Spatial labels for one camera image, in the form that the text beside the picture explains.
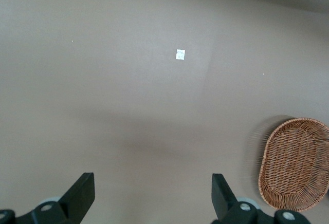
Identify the brown woven wicker basket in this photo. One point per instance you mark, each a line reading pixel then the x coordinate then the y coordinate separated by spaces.
pixel 290 165

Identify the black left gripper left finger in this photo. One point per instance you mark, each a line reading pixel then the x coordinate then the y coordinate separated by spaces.
pixel 77 198

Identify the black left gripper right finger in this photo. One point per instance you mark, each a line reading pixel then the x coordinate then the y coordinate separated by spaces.
pixel 226 203

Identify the small white tape square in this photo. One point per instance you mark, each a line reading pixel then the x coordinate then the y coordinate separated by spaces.
pixel 180 54

